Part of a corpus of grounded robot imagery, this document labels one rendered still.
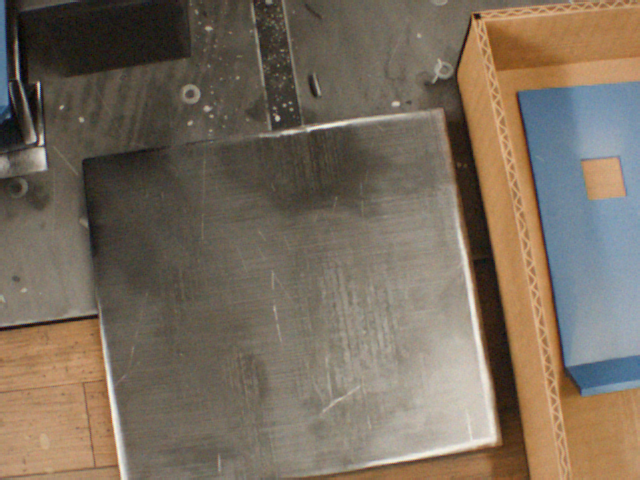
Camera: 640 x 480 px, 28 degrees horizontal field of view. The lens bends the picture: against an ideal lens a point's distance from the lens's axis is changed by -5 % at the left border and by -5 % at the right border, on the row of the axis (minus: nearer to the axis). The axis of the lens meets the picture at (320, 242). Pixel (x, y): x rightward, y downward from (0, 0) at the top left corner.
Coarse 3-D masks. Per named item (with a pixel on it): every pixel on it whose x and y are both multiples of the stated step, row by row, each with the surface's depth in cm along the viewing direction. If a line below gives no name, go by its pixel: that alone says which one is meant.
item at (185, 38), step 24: (144, 0) 57; (168, 0) 57; (24, 24) 57; (48, 24) 57; (72, 24) 58; (96, 24) 58; (120, 24) 59; (144, 24) 59; (168, 24) 60; (72, 48) 60; (96, 48) 61; (120, 48) 62; (144, 48) 62; (168, 48) 63; (72, 72) 63
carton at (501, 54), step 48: (624, 0) 58; (480, 48) 57; (528, 48) 61; (576, 48) 62; (624, 48) 63; (480, 96) 59; (480, 144) 61; (480, 192) 62; (528, 192) 62; (624, 192) 62; (528, 240) 55; (528, 288) 54; (528, 336) 56; (528, 384) 57; (528, 432) 58; (576, 432) 59; (624, 432) 59
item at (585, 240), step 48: (528, 96) 63; (576, 96) 63; (624, 96) 63; (528, 144) 62; (576, 144) 62; (624, 144) 63; (576, 192) 62; (576, 240) 61; (624, 240) 61; (576, 288) 61; (624, 288) 61; (576, 336) 60; (624, 336) 60; (576, 384) 58; (624, 384) 57
